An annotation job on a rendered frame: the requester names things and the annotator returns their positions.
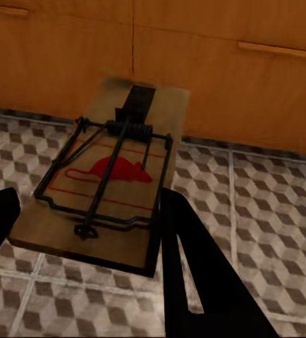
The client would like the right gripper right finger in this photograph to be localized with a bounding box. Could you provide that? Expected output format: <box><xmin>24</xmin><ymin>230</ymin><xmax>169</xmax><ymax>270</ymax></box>
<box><xmin>161</xmin><ymin>188</ymin><xmax>280</xmax><ymax>338</ymax></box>

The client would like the mousetrap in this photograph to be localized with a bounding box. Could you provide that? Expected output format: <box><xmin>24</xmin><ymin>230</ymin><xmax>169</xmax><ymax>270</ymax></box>
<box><xmin>6</xmin><ymin>75</ymin><xmax>190</xmax><ymax>278</ymax></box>

